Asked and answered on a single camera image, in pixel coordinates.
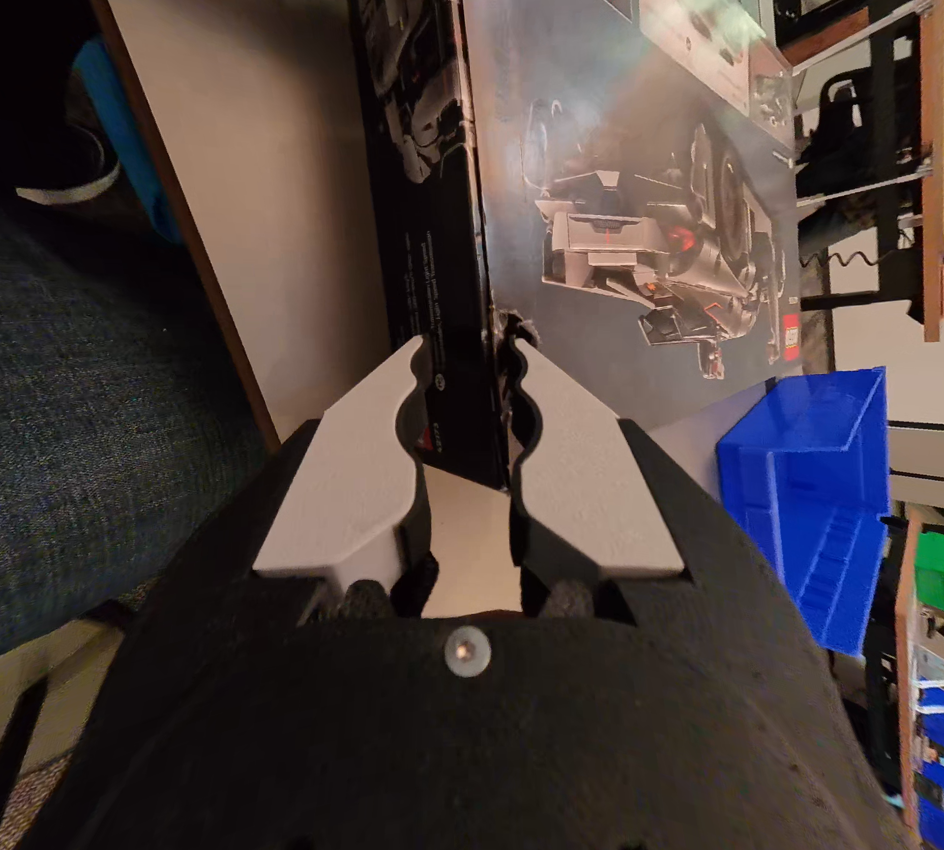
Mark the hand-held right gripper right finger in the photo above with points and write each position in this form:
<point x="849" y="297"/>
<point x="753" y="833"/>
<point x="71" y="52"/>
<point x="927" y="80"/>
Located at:
<point x="597" y="496"/>

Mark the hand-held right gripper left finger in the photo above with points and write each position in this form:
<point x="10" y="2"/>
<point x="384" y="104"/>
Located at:
<point x="339" y="488"/>

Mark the dark lego set box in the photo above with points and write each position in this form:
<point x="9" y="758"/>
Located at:
<point x="590" y="127"/>

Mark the blue plastic storage bin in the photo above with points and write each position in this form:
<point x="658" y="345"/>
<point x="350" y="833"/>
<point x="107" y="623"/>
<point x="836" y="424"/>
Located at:
<point x="804" y="481"/>

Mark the green plastic bin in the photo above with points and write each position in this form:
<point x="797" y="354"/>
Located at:
<point x="931" y="566"/>

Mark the wooden shelf unit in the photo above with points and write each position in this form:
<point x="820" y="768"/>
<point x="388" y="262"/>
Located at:
<point x="905" y="680"/>

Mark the black shoe with white sole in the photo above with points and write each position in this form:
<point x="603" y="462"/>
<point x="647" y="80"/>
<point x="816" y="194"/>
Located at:
<point x="70" y="160"/>

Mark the black office chair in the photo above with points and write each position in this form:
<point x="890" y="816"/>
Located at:
<point x="848" y="149"/>

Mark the blue plastic container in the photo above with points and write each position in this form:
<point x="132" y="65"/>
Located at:
<point x="122" y="119"/>

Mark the wooden table with black frame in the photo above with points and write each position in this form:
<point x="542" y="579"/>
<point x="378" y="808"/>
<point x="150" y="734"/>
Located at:
<point x="931" y="127"/>

